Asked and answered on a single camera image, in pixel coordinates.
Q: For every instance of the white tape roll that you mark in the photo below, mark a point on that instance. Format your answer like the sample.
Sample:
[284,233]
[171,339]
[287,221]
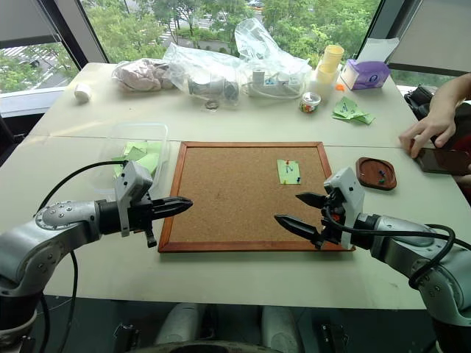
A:
[82,92]

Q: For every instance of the white power strip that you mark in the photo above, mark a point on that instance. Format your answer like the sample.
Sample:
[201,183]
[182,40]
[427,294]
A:
[274,86]

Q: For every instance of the stacked yellow plastic cups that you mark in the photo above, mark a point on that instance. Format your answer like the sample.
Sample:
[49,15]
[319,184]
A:
[329,64]

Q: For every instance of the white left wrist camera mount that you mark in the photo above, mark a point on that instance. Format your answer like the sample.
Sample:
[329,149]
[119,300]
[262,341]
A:
[133,180]

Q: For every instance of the large clear plastic bag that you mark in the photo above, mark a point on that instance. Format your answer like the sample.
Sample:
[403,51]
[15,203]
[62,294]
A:
[265,48]

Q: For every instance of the green sticky note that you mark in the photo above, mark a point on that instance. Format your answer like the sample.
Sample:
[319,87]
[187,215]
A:
[289,173]

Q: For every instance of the clear bag with grey cylinder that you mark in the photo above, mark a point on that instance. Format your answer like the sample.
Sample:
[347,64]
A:
[206,81]

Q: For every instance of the loose green paper notes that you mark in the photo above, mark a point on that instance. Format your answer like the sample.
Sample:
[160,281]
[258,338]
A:
[349,110]

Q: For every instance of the small orange clip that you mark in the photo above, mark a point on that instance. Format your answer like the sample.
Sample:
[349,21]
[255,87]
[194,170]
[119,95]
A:
[339,87]

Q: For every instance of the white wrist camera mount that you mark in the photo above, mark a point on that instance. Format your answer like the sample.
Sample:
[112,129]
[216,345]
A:
[349,191]
[133,180]

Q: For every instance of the small printed cup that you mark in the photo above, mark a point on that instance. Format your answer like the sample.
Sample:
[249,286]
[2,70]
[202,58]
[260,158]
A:
[310,103]

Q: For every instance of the brown wooden pin tray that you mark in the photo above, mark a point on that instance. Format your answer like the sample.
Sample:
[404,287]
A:
[368,182]

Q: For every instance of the green paper pieces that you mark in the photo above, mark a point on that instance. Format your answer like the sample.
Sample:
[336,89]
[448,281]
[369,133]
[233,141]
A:
[145,156]

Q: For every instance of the person's bare forearm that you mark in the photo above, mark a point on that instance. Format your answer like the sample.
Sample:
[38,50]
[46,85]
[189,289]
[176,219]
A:
[454,92]

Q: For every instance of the person's bare hand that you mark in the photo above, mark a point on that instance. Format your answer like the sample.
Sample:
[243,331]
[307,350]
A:
[434,125]

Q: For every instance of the pink cloth in bag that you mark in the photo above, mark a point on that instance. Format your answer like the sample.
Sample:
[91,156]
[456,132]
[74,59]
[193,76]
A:
[136,75]

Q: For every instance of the grey window blind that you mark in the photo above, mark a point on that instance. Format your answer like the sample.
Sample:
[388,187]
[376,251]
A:
[25,18]
[434,33]

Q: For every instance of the silver rounded robot leg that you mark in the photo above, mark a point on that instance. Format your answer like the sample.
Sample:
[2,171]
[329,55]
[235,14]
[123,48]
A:
[180,323]
[281,329]

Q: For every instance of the black smartphone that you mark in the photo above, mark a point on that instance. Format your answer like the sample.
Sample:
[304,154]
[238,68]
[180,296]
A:
[445,162]

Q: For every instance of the purple tissue box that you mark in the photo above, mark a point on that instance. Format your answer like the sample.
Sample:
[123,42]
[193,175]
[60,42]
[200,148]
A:
[362,75]

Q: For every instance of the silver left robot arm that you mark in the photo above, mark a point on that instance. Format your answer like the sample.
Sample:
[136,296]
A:
[40,235]

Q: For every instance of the clear plastic container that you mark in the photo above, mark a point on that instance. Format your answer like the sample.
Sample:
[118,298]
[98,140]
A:
[121,134]

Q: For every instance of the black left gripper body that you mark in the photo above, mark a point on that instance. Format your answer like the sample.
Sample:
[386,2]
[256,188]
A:
[141,215]

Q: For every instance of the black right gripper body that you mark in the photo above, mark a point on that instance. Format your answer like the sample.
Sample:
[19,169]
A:
[333,224]

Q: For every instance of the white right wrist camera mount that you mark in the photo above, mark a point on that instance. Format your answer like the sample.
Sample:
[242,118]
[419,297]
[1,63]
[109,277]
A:
[349,191]

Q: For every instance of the black bag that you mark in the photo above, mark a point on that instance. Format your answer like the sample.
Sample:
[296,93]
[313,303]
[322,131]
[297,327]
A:
[417,99]

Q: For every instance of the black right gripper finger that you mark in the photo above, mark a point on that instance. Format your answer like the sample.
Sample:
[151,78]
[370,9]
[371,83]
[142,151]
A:
[312,200]
[300,227]

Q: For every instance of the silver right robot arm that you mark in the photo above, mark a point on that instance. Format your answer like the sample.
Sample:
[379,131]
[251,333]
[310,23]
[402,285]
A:
[423,253]

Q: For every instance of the wood framed cork board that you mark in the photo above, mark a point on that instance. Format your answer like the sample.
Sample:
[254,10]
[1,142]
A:
[228,198]

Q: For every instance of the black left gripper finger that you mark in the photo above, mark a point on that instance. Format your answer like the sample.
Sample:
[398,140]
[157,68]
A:
[176,203]
[171,214]

